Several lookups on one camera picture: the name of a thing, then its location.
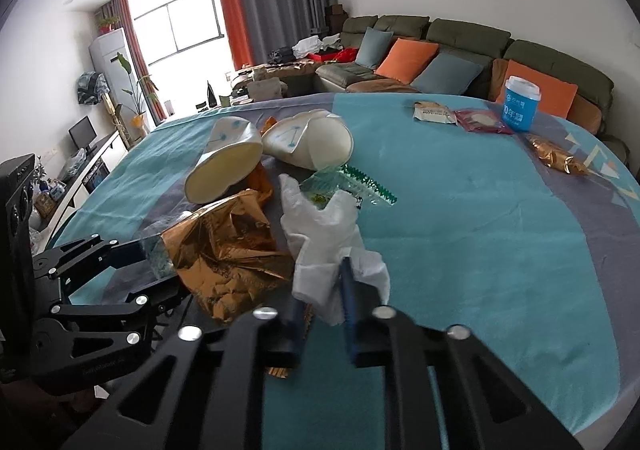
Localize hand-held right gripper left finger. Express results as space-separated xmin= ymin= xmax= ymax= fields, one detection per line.
xmin=57 ymin=297 xmax=311 ymax=450

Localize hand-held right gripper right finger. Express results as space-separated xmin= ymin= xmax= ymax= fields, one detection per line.
xmin=339 ymin=257 xmax=586 ymax=450

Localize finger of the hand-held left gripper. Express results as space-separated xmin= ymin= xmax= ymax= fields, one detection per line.
xmin=32 ymin=232 xmax=169 ymax=290
xmin=31 ymin=276 xmax=194 ymax=397

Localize clear plastic wrapper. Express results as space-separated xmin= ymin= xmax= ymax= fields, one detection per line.
xmin=141 ymin=211 xmax=194 ymax=282

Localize white tissue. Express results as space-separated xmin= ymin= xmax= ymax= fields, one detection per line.
xmin=277 ymin=173 xmax=391 ymax=327

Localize gold foil wrapper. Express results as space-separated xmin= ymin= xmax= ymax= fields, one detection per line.
xmin=160 ymin=189 xmax=294 ymax=327

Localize crushed white paper cup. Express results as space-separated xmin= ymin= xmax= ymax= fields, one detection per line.
xmin=184 ymin=116 xmax=264 ymax=205
xmin=261 ymin=109 xmax=354 ymax=172

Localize blue white vase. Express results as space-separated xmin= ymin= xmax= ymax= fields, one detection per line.
xmin=36 ymin=179 xmax=65 ymax=205

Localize clear plastic bag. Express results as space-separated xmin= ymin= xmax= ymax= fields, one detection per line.
xmin=57 ymin=148 xmax=87 ymax=182

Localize white black TV cabinet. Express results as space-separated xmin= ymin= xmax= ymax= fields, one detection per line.
xmin=29 ymin=130 xmax=127 ymax=252

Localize black monitor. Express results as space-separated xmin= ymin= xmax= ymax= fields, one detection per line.
xmin=68 ymin=116 xmax=99 ymax=154

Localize clear green-edged wrapper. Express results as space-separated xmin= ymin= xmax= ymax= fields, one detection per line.
xmin=300 ymin=164 xmax=399 ymax=209

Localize teal grey printed tablecloth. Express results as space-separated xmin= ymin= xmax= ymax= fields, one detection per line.
xmin=47 ymin=91 xmax=640 ymax=450

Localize orange plastic wrapper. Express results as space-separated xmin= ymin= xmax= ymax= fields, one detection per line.
xmin=245 ymin=116 xmax=281 ymax=209

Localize tall plant in yellow pot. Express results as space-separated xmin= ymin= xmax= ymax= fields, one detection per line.
xmin=106 ymin=52 xmax=161 ymax=137

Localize covered standing fan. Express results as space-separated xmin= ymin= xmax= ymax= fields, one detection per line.
xmin=75 ymin=71 xmax=110 ymax=107

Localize white floor air conditioner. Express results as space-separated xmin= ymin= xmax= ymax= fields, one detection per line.
xmin=89 ymin=27 xmax=151 ymax=132

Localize striped red-grey curtain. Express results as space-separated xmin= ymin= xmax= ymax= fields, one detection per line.
xmin=97 ymin=0 xmax=167 ymax=127

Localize white snack packet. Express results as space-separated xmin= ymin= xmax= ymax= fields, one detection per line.
xmin=413 ymin=100 xmax=459 ymax=127

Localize dark red packet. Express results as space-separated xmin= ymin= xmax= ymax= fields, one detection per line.
xmin=454 ymin=108 xmax=514 ymax=136

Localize window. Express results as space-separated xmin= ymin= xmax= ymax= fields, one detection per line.
xmin=127 ymin=0 xmax=227 ymax=67

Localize grey-blue cushion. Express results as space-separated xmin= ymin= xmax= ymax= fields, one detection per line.
xmin=356 ymin=26 xmax=396 ymax=70
xmin=410 ymin=52 xmax=484 ymax=96

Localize gold snack packet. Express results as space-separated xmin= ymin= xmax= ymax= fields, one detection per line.
xmin=525 ymin=133 xmax=591 ymax=176

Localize orange cushion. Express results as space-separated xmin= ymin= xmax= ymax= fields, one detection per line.
xmin=373 ymin=38 xmax=440 ymax=85
xmin=495 ymin=59 xmax=580 ymax=119

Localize red cloth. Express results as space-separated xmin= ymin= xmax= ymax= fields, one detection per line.
xmin=307 ymin=47 xmax=359 ymax=64

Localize blue paper cup with lid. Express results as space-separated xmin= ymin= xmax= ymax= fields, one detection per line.
xmin=501 ymin=75 xmax=542 ymax=134

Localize white clothes pile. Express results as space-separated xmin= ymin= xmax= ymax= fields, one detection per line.
xmin=292 ymin=35 xmax=327 ymax=57

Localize brown cardboard boxes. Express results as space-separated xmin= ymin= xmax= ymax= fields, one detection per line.
xmin=325 ymin=4 xmax=349 ymax=32

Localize olive green sectional sofa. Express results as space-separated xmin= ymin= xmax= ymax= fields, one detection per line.
xmin=231 ymin=15 xmax=632 ymax=162

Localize orange and grey curtain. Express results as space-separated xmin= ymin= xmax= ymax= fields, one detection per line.
xmin=214 ymin=0 xmax=339 ymax=74

